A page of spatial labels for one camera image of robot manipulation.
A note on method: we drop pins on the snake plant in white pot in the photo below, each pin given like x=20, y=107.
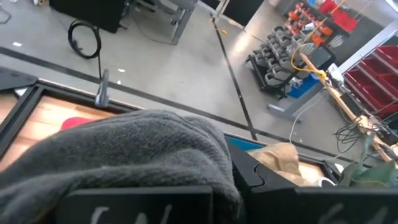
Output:
x=373, y=174

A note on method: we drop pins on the black box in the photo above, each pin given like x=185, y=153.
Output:
x=87, y=12

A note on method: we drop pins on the parts bin rack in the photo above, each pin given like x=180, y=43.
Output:
x=280, y=62

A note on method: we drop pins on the grey desk leg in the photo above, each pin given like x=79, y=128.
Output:
x=183, y=21

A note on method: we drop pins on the tan baseball cap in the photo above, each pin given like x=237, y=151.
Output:
x=276, y=158

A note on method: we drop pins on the wooden pole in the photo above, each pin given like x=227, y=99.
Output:
x=342, y=105

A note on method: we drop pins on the blue crate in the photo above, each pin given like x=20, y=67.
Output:
x=303, y=87

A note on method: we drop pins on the dark grey knit beanie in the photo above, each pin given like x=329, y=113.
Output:
x=124, y=149

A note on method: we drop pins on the red bin shelf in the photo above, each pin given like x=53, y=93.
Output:
x=376, y=77

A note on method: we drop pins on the red plastic bin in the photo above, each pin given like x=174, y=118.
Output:
x=76, y=122

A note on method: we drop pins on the black flat plate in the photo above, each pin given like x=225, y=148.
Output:
x=12, y=77

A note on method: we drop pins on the blue plastic bin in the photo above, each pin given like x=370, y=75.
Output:
x=241, y=143

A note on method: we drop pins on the red storage bin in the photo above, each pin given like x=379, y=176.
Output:
x=339, y=14

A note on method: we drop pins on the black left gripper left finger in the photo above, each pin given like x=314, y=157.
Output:
x=140, y=205

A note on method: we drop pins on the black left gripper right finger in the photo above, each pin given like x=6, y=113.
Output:
x=311, y=205

